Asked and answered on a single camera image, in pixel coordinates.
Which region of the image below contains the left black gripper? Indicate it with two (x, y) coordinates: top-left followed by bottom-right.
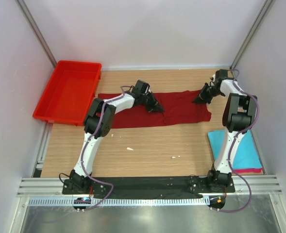
(140, 92), (165, 113)

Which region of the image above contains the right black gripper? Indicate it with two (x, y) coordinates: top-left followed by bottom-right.
(192, 83), (223, 104)

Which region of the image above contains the dark red t-shirt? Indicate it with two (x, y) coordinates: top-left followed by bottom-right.
(112, 90), (211, 129)

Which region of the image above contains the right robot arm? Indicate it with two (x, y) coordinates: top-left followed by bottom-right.
(193, 69), (259, 192)

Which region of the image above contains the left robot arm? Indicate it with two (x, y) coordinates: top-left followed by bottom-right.
(63, 80), (165, 194)

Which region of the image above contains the folded blue t-shirt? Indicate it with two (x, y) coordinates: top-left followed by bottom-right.
(207, 130), (263, 169)

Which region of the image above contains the red plastic bin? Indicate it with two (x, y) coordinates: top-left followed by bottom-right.
(33, 61), (101, 126)

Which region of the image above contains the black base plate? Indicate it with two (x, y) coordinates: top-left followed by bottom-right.
(62, 175), (236, 200)

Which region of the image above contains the white slotted cable duct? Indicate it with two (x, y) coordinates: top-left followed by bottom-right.
(29, 196), (210, 207)

